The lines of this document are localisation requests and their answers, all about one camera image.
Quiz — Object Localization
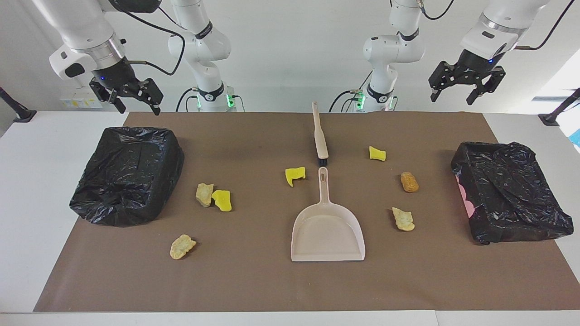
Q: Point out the tan croissant piece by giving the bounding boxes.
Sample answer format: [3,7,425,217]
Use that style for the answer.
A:
[169,234,197,260]

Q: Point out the black camera stand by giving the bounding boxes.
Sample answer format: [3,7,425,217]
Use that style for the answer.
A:
[538,88,580,126]
[0,87,37,123]

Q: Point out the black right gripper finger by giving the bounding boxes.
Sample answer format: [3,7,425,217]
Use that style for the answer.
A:
[122,78,164,116]
[90,79,126,114]

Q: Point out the bin lined with black bag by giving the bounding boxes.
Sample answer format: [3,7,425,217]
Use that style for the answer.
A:
[69,127,185,227]

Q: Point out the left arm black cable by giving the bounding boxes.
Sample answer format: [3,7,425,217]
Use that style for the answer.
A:
[419,0,576,50]

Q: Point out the beige plastic dustpan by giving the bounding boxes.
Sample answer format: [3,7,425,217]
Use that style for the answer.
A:
[291,167,366,262]

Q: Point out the yellow sponge with green back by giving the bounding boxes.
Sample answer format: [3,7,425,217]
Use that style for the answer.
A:
[285,167,306,187]

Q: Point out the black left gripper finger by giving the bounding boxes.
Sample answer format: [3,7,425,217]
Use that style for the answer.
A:
[428,60,464,102]
[467,66,506,106]

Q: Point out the pale flaky pastry piece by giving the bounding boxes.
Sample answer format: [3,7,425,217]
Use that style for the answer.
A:
[392,207,416,232]

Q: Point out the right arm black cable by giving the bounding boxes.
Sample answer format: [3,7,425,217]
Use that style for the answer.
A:
[109,0,186,76]

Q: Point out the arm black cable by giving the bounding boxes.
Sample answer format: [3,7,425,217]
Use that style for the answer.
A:
[419,0,576,50]
[109,0,186,76]

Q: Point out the yellow sponge piece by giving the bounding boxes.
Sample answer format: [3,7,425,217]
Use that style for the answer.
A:
[212,190,232,212]

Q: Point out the brown bread roll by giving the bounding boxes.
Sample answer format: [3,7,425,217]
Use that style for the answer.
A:
[401,172,420,193]

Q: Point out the beige foam chunk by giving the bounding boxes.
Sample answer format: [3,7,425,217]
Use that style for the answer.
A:
[195,183,214,208]

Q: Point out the beige hand brush black bristles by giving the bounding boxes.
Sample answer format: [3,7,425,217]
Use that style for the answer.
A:
[312,102,329,166]

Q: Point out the brown table mat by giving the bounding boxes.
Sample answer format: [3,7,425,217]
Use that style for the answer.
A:
[34,112,580,312]

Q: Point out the white wall socket box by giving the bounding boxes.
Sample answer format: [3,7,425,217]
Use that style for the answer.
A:
[60,88,102,109]

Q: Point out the black base power cable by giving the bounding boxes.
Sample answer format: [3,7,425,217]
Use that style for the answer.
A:
[176,88,200,112]
[329,72,373,112]

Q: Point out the pink bin with black bag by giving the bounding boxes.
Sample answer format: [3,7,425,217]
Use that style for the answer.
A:
[451,141,574,245]

